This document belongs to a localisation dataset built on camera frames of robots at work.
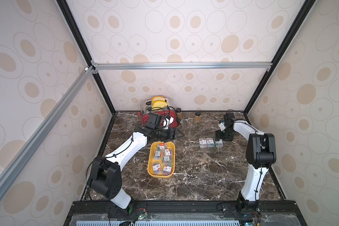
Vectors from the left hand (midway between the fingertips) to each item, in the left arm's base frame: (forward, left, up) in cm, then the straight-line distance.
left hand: (183, 136), depth 77 cm
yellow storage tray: (-4, +13, -22) cm, 26 cm away
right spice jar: (+28, -13, -16) cm, 35 cm away
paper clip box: (+8, -15, -20) cm, 27 cm away
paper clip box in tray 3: (0, +15, -20) cm, 25 cm away
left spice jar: (+32, +1, -16) cm, 36 cm away
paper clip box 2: (+10, -21, -21) cm, 31 cm away
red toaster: (+28, +25, -6) cm, 38 cm away
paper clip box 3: (+8, -27, -20) cm, 34 cm away
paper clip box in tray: (-10, +15, -20) cm, 27 cm away
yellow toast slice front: (+27, +15, -1) cm, 31 cm away
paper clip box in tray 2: (+1, +9, -20) cm, 22 cm away
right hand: (+12, -27, -20) cm, 36 cm away
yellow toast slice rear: (+34, +17, -2) cm, 38 cm away
